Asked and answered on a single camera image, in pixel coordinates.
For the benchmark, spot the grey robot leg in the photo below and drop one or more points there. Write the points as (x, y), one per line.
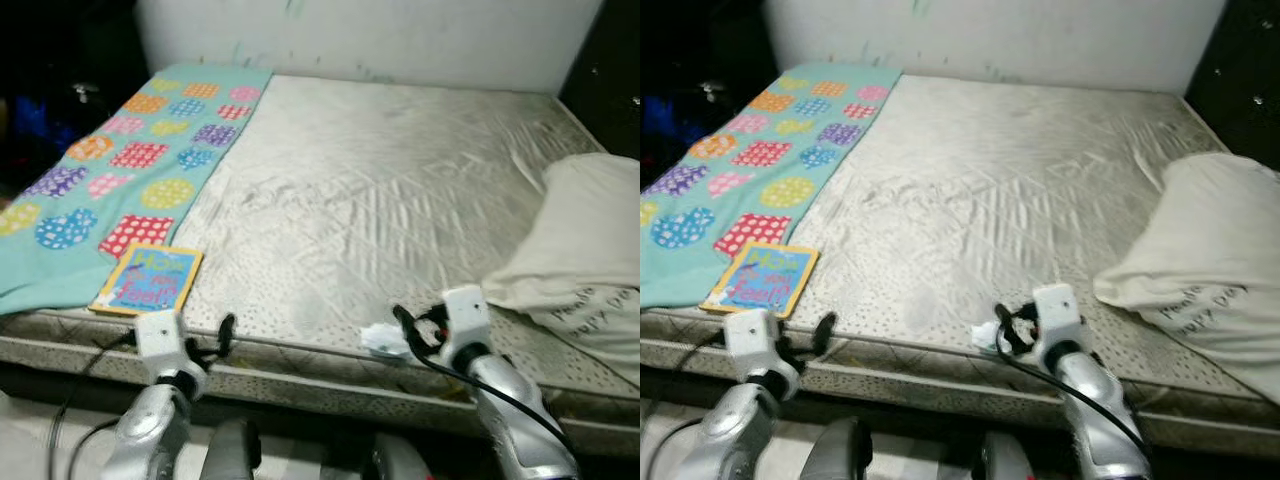
(400, 462)
(232, 455)
(1002, 462)
(838, 455)

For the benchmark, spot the teal blanket with coloured shapes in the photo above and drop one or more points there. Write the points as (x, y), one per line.
(90, 250)
(700, 255)

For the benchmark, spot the blue fabric bag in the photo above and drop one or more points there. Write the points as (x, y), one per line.
(40, 120)
(670, 118)

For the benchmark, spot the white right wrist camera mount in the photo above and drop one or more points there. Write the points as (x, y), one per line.
(1060, 312)
(467, 315)

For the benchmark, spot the white tissue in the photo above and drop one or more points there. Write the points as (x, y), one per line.
(382, 340)
(982, 336)

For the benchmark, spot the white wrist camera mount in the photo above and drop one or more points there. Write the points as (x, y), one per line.
(1060, 312)
(752, 340)
(467, 315)
(160, 340)

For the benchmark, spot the beige pillow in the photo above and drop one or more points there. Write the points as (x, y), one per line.
(1210, 250)
(580, 250)

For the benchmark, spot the black tufted headboard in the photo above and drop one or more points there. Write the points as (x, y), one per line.
(610, 80)
(1245, 80)

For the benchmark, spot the grey quilted mattress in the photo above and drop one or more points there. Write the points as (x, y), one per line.
(1000, 200)
(380, 200)

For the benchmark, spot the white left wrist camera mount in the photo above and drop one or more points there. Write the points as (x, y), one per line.
(160, 340)
(752, 340)

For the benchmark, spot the black backpack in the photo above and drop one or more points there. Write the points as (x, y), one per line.
(715, 108)
(80, 105)

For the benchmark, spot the grey robot left leg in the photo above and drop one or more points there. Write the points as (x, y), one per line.
(232, 455)
(838, 455)

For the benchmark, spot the dark bed base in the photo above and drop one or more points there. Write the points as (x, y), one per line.
(320, 430)
(920, 428)

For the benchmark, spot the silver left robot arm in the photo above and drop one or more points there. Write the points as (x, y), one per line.
(145, 435)
(735, 435)

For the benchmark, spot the grey robot right leg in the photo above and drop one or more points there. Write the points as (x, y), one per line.
(400, 462)
(1002, 462)

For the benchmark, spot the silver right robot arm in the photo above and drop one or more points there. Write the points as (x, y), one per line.
(520, 430)
(1105, 425)

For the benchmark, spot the yellow blue children's book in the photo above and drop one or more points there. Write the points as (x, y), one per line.
(762, 280)
(150, 280)

